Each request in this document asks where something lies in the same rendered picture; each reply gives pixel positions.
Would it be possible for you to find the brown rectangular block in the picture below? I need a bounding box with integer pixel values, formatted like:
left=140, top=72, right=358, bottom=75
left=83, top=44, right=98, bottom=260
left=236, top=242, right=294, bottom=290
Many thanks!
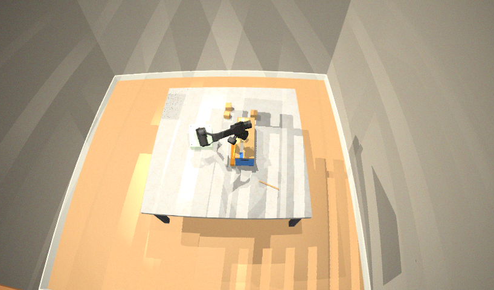
left=230, top=144, right=236, bottom=166

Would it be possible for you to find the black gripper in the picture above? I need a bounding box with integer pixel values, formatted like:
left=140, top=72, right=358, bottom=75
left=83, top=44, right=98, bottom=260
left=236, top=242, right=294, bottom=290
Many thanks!
left=227, top=135, right=238, bottom=145

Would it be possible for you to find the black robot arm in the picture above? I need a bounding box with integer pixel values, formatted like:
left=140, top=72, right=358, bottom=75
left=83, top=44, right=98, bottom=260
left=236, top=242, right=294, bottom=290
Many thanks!
left=196, top=120, right=252, bottom=147

